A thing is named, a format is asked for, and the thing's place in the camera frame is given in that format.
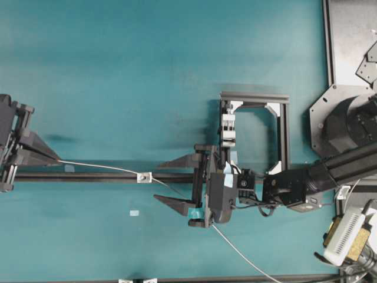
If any white clamp block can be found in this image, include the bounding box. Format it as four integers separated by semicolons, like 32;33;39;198
220;114;236;147

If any black aluminium rail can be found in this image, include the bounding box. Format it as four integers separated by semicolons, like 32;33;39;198
14;172;194;183

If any small blue tape piece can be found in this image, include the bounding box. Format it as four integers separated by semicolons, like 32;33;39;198
129;210;139;217

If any black bottom edge rail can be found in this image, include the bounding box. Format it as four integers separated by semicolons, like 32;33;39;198
115;274;376;282

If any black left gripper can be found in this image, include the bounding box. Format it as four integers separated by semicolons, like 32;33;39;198
1;94;59;192

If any black aluminium square frame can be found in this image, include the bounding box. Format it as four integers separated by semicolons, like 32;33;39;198
218;91;290;175

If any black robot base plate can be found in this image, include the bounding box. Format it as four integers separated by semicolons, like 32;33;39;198
309;1;376;157

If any silver bracket with hole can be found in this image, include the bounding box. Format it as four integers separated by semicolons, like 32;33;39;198
136;172;153;183

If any white power adapter box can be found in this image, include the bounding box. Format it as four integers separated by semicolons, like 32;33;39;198
323;208;365;266

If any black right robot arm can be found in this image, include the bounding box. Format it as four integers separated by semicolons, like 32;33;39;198
154;142;376;228

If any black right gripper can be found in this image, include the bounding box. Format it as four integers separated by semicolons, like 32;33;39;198
153;144;237;228

